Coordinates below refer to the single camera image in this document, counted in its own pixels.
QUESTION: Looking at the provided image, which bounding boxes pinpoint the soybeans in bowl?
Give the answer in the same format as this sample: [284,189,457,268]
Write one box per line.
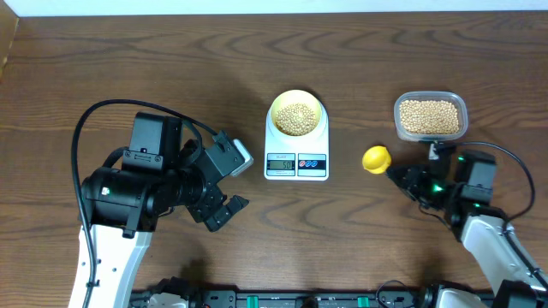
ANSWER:
[275,103,319,136]

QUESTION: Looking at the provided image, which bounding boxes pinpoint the white digital kitchen scale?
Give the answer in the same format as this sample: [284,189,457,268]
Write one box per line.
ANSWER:
[264,100,330,181]

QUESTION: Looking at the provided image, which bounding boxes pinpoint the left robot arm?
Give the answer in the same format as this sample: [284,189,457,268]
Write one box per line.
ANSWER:
[69,112,253,307]

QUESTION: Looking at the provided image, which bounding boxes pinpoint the yellow measuring scoop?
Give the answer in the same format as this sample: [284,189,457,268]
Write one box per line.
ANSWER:
[361,145,391,175]

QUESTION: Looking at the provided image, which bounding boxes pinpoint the yellow plastic bowl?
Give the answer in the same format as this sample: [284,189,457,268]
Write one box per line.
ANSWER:
[269,90,326,137]

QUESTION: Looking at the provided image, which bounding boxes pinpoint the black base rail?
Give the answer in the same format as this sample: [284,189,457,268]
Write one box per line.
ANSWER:
[128,277,441,308]

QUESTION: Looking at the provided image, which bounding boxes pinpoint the clear plastic bean container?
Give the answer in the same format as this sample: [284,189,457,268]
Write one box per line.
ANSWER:
[394,91,468,142]

